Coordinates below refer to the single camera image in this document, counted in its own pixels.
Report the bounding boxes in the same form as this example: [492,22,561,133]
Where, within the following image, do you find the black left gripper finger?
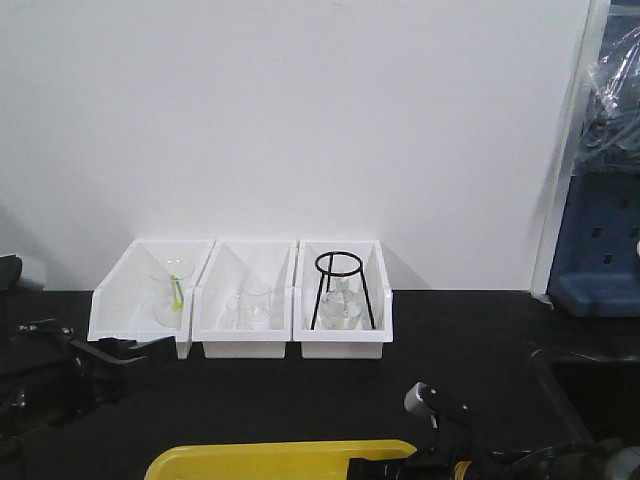
[97,336,176,365]

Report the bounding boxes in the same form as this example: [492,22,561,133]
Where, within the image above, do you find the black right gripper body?
[347,384,480,479]

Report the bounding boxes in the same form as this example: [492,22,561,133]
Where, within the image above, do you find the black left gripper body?
[1,319,130,425]

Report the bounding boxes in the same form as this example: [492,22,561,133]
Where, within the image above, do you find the yellow plastic tray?
[145,439,416,479]

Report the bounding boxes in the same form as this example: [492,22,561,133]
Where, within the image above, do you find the left white storage bin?
[87,239,215,360]

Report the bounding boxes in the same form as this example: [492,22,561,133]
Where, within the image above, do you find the white storage bin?
[192,239,297,360]
[292,240,394,360]
[87,239,215,360]

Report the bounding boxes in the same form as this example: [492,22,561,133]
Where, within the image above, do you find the glass beaker with sticks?
[149,258,194,329]

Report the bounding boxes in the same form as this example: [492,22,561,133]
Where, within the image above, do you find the middle white storage bin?
[192,239,297,360]

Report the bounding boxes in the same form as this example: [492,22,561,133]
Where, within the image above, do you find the small glass beakers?
[226,280,272,330]

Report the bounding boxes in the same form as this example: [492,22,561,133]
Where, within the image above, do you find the black lab sink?
[530,348,639,446]

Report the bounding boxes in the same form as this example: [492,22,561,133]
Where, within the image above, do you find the clear glass flask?
[319,278,364,330]

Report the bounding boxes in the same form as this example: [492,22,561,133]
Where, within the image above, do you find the right white storage bin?
[292,240,394,360]

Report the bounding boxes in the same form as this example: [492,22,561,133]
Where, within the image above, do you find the black metal tripod stand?
[310,250,378,330]

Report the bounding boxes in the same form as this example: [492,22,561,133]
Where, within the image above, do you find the blue machine under plastic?
[547,1,639,318]

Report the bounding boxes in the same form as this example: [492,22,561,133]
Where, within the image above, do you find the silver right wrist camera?
[403,382,439,430]

